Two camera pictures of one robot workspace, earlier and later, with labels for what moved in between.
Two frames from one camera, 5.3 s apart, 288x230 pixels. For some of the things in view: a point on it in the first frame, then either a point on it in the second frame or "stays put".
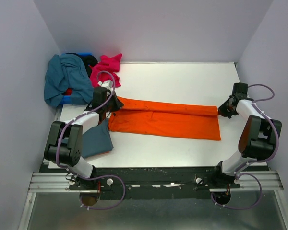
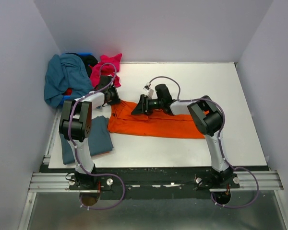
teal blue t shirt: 65,71 stays put
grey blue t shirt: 97,140 stays put
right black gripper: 222,110 → 140,108
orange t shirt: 180,120 stays put
